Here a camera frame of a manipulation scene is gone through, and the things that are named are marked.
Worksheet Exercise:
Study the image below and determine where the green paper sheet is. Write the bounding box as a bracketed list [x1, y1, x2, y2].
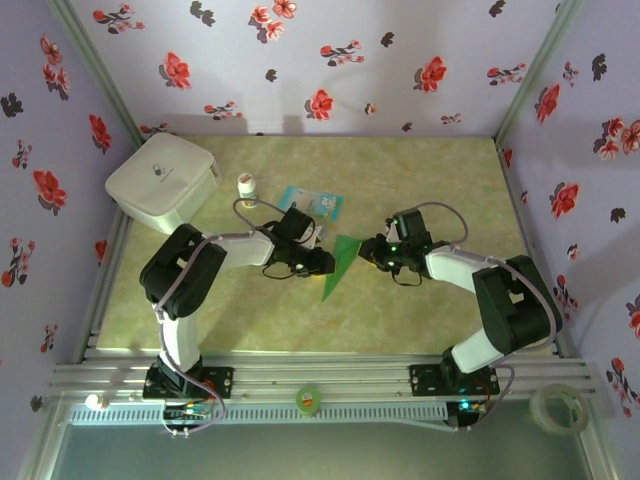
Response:
[320, 233, 362, 303]

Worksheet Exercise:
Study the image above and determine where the light blue snack packet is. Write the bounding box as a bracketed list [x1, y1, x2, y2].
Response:
[278, 185, 345, 222]

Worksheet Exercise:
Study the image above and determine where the white pill bottle orange label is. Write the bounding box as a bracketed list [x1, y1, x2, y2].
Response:
[236, 172, 260, 209]

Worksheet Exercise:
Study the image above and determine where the small green round container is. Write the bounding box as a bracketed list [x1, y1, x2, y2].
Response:
[295, 383, 322, 417]

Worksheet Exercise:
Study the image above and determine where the white lidded storage box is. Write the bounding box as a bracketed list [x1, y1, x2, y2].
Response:
[104, 132, 224, 235]

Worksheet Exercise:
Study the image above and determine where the clear adhesive tape roll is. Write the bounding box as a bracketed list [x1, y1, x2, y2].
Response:
[529, 383, 590, 437]

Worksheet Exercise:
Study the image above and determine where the aluminium mounting rail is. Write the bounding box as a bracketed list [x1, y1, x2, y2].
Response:
[48, 352, 601, 401]

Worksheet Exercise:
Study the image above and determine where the aluminium side rail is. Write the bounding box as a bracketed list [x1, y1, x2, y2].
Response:
[494, 139, 569, 359]
[74, 207, 135, 364]

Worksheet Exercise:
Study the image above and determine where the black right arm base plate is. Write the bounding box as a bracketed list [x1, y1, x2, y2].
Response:
[408, 363, 501, 399]

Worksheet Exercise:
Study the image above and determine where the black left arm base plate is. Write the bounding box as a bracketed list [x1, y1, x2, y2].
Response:
[143, 364, 235, 400]

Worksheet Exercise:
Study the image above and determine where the white slotted cable duct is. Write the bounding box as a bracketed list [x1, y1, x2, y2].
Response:
[67, 402, 449, 426]

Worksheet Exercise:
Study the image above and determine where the aluminium frame post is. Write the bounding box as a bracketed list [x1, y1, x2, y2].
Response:
[47, 0, 144, 149]
[494, 0, 586, 144]

